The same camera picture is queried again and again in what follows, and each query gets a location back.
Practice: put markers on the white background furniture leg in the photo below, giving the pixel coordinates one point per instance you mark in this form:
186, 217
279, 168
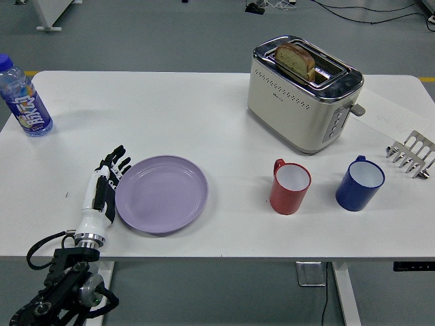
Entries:
51, 13

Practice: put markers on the black floor device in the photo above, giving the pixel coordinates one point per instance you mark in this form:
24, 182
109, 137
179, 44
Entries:
255, 8

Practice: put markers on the blue drink bottle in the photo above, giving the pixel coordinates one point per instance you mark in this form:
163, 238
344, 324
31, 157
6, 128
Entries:
30, 108

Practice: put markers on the brown bread slice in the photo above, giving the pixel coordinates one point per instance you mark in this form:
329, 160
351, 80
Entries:
294, 57

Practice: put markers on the cream silver toaster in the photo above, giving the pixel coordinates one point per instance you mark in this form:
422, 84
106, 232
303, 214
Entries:
285, 112

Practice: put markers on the metal toast rack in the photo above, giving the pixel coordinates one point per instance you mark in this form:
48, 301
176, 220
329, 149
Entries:
413, 159

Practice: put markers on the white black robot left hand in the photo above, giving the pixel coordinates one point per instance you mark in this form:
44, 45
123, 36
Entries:
91, 220

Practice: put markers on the red mug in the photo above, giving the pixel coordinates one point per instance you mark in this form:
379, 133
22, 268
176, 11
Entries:
285, 200

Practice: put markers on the blue mug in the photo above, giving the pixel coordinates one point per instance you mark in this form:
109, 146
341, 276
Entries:
353, 198

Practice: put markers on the silver floor socket box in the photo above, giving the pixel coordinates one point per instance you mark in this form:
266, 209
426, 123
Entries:
311, 274

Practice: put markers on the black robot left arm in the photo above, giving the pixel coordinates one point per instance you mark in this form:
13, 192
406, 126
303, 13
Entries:
68, 271

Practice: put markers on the purple plastic plate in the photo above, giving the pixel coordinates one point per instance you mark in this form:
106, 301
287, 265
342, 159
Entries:
163, 194

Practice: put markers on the white paper sheet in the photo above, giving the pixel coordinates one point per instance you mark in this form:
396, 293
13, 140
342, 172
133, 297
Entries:
391, 115

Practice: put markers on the black table control panel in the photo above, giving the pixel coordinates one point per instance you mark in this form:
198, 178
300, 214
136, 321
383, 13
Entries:
413, 266

